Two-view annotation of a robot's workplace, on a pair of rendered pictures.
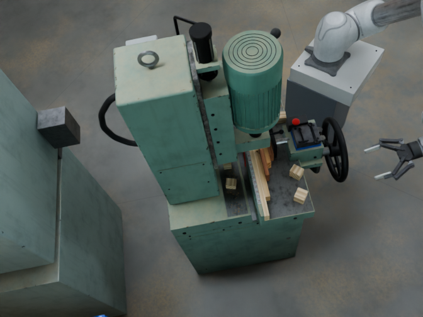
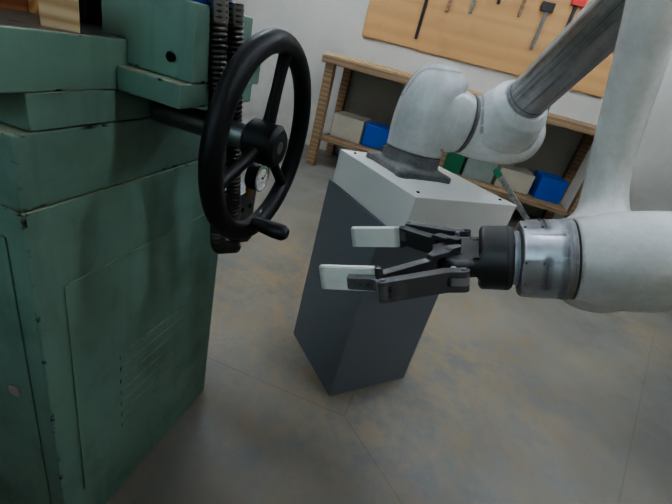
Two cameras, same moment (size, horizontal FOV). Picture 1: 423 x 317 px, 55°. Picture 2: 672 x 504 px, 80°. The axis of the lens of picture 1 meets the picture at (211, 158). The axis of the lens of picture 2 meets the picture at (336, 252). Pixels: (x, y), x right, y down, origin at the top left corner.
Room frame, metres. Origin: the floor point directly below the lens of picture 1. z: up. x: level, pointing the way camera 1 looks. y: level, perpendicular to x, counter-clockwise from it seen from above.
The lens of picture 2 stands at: (0.25, -0.74, 0.96)
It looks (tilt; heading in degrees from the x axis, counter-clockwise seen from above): 27 degrees down; 8
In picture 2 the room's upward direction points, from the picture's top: 15 degrees clockwise
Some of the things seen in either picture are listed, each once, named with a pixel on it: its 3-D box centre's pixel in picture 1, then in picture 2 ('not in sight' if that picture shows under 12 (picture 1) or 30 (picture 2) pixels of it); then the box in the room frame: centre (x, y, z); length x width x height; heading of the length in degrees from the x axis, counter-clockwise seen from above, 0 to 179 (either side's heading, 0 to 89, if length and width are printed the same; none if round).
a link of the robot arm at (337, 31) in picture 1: (333, 34); (431, 109); (1.38, -0.73, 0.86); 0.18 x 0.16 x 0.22; 109
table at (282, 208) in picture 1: (281, 151); (130, 56); (0.80, -0.29, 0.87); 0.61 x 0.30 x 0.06; 177
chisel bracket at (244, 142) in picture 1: (250, 139); not in sight; (0.80, -0.17, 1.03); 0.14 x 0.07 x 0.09; 87
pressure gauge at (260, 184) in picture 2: not in sight; (254, 180); (1.05, -0.41, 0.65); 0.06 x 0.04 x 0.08; 177
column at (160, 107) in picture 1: (175, 135); not in sight; (0.81, 0.11, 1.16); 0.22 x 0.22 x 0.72; 87
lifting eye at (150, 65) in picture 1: (148, 59); not in sight; (0.82, 0.10, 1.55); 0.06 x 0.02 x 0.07; 87
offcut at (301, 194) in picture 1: (300, 195); not in sight; (0.57, -0.30, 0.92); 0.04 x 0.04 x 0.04; 50
